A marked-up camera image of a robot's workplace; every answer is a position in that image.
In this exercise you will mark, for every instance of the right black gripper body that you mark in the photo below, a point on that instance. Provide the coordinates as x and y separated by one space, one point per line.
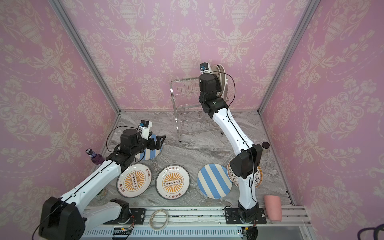
207 80

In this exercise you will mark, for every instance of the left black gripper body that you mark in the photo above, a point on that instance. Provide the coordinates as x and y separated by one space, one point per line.
142 145

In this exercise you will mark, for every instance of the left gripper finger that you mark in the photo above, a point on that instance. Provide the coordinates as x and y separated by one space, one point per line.
158 140
154 146

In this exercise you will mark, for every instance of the blue striped plate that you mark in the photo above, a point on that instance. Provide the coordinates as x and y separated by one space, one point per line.
148 154
214 182

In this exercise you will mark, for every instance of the blue striped plate front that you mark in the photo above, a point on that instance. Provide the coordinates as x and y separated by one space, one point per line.
214 182

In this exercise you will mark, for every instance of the floral mandala patterned plate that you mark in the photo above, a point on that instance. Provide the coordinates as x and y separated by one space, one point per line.
258 177

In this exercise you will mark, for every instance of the white plate green quatrefoil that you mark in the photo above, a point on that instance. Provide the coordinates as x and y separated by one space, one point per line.
216 71

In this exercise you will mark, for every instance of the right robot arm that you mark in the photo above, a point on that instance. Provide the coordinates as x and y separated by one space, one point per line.
247 154

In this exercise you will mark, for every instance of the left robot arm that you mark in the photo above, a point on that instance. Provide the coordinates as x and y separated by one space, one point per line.
66 217

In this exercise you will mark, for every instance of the orange sunburst plate left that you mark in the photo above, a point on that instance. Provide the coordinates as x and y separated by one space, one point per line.
134 181

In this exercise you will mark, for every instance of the orange sunburst plate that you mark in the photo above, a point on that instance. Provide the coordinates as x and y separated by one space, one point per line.
173 182
134 181

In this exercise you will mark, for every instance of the purple bottle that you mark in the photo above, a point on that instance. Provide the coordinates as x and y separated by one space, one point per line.
97 159

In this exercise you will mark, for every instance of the orange sunburst plate right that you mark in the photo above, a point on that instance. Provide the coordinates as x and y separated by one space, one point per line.
173 182

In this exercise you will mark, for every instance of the clear tape roll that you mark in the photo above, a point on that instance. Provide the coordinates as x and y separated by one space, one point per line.
159 220

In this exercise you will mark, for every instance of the beige bottle black cap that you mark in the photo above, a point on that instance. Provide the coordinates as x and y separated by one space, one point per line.
266 145

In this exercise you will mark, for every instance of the pink cup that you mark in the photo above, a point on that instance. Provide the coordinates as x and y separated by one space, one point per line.
273 207

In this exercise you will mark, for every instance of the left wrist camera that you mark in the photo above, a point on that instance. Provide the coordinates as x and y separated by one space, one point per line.
145 126

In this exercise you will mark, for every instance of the silver wire dish rack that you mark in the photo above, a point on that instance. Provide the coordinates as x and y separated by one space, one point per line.
189 115

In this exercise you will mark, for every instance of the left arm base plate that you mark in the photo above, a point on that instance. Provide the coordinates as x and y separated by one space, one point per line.
135 216

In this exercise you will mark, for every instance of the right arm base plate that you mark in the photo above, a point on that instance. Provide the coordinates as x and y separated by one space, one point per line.
233 218

